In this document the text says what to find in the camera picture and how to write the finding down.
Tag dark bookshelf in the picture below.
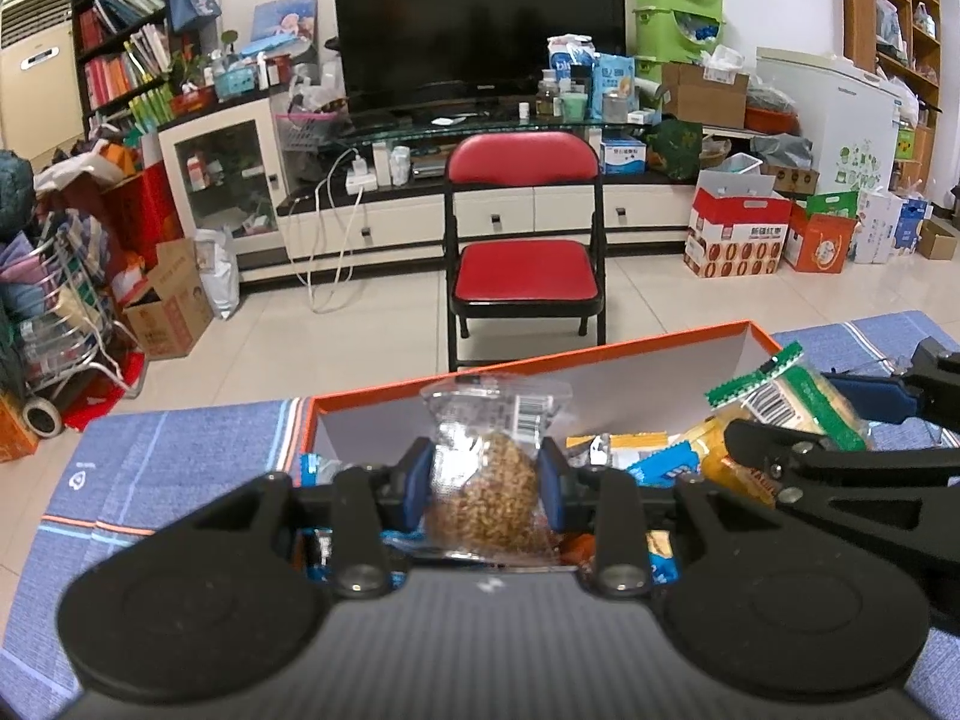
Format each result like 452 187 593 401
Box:
67 0 181 132

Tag pastel picture board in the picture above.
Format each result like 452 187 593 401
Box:
251 0 320 46

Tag wooden shelf unit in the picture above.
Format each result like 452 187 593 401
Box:
840 0 942 113

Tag blue white mask box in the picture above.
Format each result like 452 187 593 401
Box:
600 139 647 175

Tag white plastic bag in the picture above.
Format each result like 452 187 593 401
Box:
196 229 241 320

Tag small cardboard box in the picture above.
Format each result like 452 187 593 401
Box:
919 217 960 260

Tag orange printed carton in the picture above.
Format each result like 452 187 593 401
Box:
0 390 38 462

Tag white glass door cabinet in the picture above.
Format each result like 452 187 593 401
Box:
157 94 290 241

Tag blue chocolate chip cookie packet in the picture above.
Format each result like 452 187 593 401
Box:
645 531 682 586
626 441 702 485

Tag red white gift carton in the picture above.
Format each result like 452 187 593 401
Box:
684 169 792 278

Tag black television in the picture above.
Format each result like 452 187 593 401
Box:
331 0 625 117

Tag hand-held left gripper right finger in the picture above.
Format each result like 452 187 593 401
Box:
537 436 824 599

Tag clear packet of brown granola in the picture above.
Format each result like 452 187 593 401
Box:
418 379 575 563

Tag white yellow label snack packet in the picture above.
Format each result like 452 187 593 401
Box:
566 431 670 470

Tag blue plaid tablecloth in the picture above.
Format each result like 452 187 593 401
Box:
15 307 960 720

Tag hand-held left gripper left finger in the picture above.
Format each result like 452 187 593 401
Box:
152 436 437 599

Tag white low television stand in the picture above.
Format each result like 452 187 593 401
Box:
277 120 698 275

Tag metal laundry cart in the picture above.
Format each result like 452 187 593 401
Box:
0 210 147 398

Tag red gift bag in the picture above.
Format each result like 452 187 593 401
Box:
101 165 185 256

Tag brown cardboard box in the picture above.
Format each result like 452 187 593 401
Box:
121 238 215 359

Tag red folding chair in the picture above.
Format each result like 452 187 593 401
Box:
442 131 608 372

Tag green stacked storage bins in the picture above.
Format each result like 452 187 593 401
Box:
630 0 727 65

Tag green edged clear snack packet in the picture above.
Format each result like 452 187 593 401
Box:
706 341 871 458

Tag teal tissue box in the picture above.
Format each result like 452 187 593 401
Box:
214 64 260 100

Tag white blue carton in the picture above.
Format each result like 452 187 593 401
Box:
851 187 935 265

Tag blue white milk bag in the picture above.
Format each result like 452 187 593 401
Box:
547 35 597 91

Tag yellow snack packet brown label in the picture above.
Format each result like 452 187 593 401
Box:
686 418 779 509

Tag white chest freezer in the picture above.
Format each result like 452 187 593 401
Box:
756 47 901 196

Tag orange cardboard box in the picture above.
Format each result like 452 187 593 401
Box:
304 320 785 586

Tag beige standing air conditioner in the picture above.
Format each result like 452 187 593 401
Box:
0 0 83 158

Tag blue tote bag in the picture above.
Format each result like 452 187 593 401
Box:
166 0 224 35

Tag open cardboard box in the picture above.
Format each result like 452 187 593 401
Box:
661 60 751 128

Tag grey plastic bag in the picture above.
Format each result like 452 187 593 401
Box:
750 133 815 170

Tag orange green carton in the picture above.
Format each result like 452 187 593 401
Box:
784 191 860 272

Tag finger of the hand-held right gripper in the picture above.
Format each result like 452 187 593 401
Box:
820 336 960 430
722 418 960 620

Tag light blue packet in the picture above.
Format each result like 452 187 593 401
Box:
592 52 638 121

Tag pink basket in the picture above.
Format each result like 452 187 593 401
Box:
277 111 346 158

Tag dark green patterned bag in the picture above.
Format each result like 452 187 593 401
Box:
649 118 704 181

